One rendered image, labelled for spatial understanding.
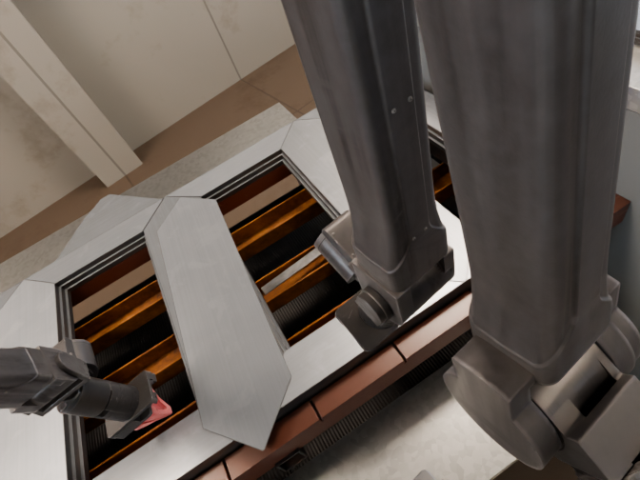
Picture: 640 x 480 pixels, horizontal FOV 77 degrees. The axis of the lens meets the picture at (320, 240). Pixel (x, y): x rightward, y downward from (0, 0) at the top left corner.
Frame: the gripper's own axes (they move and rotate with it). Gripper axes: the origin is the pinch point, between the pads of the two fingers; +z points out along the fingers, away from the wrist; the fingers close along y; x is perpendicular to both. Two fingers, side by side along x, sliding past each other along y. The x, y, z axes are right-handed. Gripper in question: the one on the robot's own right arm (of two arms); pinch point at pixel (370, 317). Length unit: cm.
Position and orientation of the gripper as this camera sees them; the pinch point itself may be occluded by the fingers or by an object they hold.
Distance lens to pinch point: 61.9
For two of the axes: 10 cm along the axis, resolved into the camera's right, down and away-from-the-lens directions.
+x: 6.4, 7.3, -2.4
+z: -0.1, 3.3, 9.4
